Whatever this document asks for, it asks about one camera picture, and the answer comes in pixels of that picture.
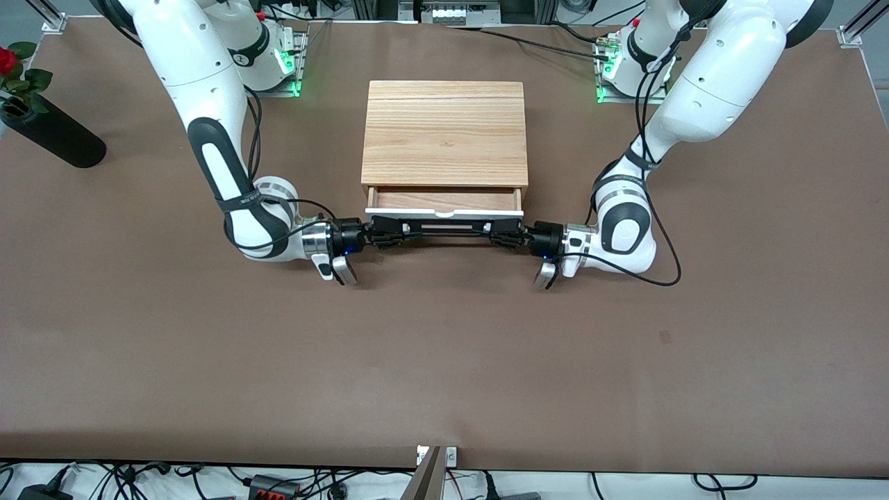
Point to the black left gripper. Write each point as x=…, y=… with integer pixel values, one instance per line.
x=544, y=239

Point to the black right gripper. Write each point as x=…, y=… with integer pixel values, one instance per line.
x=346, y=237

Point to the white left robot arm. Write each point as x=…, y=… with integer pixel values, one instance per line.
x=722, y=69

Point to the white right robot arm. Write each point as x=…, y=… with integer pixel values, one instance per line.
x=208, y=83

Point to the light wooden drawer cabinet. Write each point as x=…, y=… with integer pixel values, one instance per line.
x=444, y=132

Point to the white power strip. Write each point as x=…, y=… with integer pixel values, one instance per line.
x=458, y=12

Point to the black adapter with red connectors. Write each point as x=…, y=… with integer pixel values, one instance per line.
x=274, y=486

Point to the black cylindrical vase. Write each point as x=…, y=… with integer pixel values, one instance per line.
x=55, y=135

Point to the black power brick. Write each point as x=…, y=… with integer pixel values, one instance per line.
x=42, y=493

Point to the silver camera mount bracket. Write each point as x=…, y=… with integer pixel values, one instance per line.
x=450, y=456

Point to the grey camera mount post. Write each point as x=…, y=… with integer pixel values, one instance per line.
x=425, y=479

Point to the aluminium corner bracket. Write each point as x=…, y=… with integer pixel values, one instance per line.
x=847, y=36
x=54, y=23

